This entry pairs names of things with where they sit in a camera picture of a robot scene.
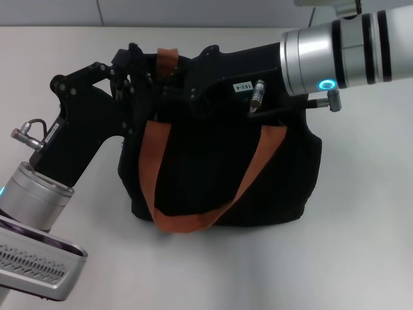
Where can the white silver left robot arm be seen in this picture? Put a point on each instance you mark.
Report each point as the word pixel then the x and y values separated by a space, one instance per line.
pixel 29 193

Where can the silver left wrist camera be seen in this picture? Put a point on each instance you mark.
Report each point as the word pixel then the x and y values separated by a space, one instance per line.
pixel 38 261

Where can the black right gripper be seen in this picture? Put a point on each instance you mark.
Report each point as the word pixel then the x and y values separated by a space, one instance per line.
pixel 245 68

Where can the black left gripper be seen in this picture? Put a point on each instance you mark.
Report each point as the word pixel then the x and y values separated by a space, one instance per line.
pixel 74 129

